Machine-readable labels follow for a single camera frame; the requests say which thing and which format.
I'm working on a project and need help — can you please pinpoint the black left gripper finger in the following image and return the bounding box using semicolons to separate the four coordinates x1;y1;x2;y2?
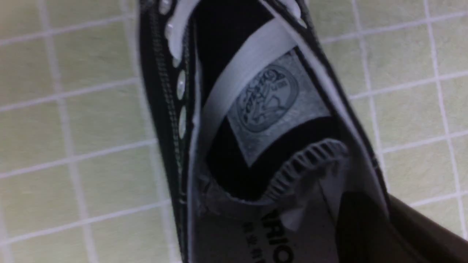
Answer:
336;192;468;263

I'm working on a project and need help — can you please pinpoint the black canvas sneaker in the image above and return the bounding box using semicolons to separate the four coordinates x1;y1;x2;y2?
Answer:
138;0;390;263

